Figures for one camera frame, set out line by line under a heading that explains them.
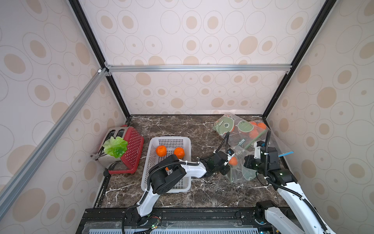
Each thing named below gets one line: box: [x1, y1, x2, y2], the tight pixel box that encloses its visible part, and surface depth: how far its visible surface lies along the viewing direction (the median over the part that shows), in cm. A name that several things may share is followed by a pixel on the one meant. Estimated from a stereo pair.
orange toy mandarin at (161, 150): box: [155, 145, 168, 157], surface depth 94 cm
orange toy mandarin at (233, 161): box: [228, 156, 238, 166], surface depth 85 cm
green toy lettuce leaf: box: [102, 136, 129, 159], surface depth 80 cm
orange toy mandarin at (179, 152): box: [174, 147, 186, 159], surface depth 93 cm
